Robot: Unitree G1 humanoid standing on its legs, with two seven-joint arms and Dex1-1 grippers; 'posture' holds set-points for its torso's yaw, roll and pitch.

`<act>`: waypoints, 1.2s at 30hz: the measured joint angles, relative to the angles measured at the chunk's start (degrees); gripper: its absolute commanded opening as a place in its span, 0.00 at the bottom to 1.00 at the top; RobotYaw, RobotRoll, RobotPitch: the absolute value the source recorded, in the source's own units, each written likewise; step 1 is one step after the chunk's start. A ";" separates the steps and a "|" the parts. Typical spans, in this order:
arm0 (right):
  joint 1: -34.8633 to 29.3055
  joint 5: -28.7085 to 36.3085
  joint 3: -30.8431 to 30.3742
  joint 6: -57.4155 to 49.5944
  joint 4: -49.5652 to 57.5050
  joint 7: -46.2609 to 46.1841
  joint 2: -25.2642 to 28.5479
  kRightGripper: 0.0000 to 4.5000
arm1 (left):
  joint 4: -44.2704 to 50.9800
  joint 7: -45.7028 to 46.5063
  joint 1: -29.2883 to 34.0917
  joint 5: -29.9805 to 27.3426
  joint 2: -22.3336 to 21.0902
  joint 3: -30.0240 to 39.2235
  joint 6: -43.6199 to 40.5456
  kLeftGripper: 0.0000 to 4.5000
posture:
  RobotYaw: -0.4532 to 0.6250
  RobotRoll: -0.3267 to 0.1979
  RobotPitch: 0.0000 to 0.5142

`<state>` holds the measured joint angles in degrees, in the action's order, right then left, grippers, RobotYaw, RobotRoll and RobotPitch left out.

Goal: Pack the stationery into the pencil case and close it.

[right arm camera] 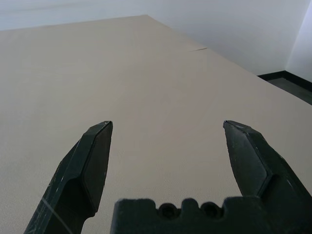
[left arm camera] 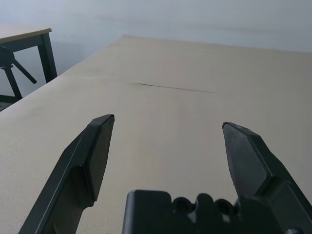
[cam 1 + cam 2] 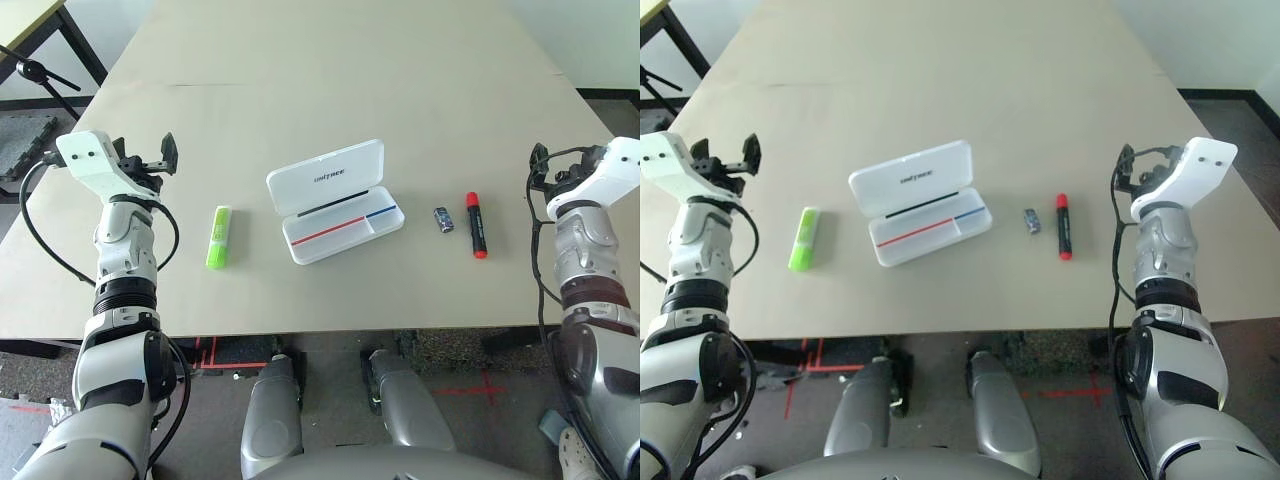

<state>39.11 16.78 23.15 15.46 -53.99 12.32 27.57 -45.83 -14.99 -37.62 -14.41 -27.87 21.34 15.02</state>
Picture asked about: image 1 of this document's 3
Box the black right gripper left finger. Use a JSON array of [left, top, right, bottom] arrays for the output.
[[23, 120, 114, 234]]

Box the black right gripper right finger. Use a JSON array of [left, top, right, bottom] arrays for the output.
[[223, 119, 312, 234]]

